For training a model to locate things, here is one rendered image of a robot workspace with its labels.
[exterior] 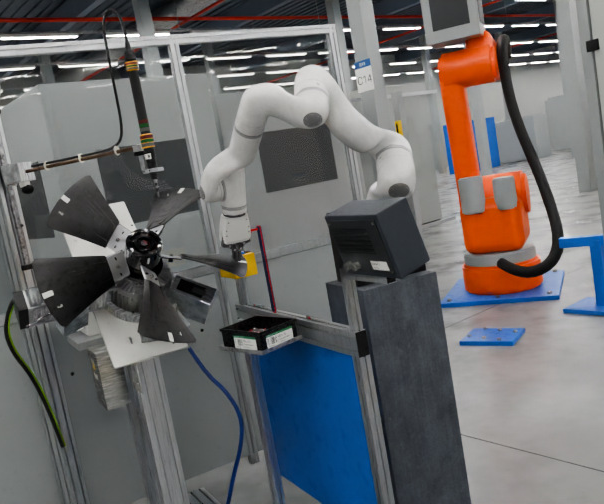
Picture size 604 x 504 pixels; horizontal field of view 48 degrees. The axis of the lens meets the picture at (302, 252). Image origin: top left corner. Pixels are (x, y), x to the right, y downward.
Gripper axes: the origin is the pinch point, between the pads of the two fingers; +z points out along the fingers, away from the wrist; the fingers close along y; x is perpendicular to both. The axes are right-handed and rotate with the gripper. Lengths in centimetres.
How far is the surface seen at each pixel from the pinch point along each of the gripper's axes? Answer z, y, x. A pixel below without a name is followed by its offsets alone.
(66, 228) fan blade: -11, 49, -30
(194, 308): 18.1, 15.5, -3.9
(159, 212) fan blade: -11.3, 17.2, -26.4
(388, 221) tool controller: -30, -12, 68
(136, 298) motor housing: 11.7, 33.7, -9.8
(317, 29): -64, -100, -104
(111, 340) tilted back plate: 24, 44, -9
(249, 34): -64, -61, -104
